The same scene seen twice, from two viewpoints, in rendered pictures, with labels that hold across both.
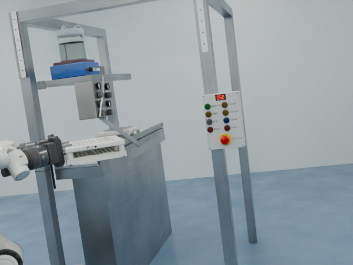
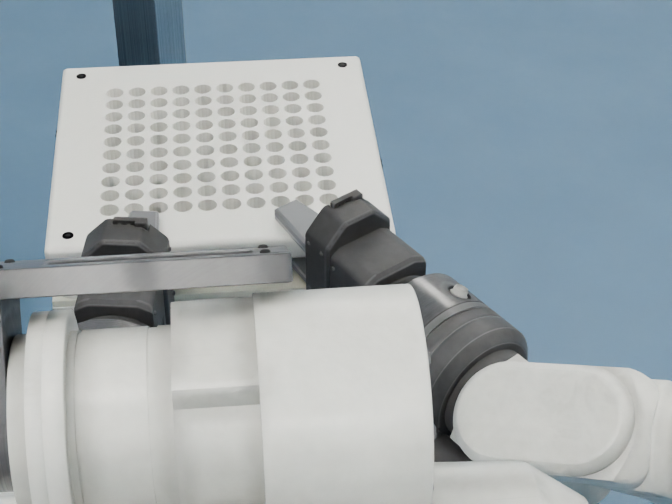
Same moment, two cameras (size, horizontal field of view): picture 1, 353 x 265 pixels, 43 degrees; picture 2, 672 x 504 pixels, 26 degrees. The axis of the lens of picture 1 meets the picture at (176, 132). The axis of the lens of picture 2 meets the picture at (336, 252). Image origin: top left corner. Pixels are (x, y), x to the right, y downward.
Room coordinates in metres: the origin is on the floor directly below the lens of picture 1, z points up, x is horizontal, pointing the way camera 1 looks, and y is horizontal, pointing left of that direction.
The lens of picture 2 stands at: (1.69, 1.25, 1.66)
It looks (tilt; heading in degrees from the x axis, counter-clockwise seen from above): 39 degrees down; 281
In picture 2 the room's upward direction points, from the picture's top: straight up
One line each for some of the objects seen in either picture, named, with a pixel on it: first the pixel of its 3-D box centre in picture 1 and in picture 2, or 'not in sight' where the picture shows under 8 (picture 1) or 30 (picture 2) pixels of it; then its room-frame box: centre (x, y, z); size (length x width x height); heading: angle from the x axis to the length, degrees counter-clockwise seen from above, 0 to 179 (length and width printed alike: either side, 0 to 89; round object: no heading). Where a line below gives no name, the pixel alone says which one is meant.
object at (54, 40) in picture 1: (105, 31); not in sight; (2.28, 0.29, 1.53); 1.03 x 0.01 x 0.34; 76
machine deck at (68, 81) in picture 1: (83, 81); not in sight; (2.72, 0.51, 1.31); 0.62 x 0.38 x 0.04; 166
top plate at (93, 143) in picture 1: (92, 143); (217, 153); (1.95, 0.37, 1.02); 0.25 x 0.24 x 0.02; 16
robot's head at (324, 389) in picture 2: not in sight; (240, 438); (1.77, 0.97, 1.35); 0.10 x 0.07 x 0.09; 16
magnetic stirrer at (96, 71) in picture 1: (76, 69); not in sight; (2.53, 0.50, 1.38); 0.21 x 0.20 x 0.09; 76
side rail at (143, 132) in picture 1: (136, 135); not in sight; (3.04, 0.27, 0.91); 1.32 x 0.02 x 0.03; 166
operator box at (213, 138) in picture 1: (224, 120); not in sight; (2.11, -0.23, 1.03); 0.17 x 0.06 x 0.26; 76
